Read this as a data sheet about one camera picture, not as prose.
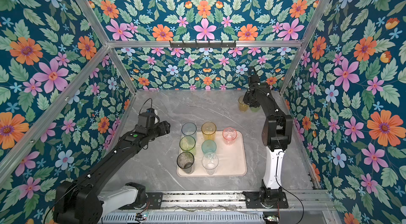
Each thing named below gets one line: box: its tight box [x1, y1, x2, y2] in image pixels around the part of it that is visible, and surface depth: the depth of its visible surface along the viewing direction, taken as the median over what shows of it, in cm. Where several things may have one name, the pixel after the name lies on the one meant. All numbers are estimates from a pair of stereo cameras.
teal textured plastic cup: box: [201, 139, 217, 154], surface depth 90 cm
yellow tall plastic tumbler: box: [200, 121, 217, 142], surface depth 87 cm
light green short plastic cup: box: [250, 106, 262, 113], surface depth 111 cm
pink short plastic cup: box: [222, 126, 238, 146], surface depth 94 cm
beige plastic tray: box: [176, 130, 247, 177], surface depth 87 cm
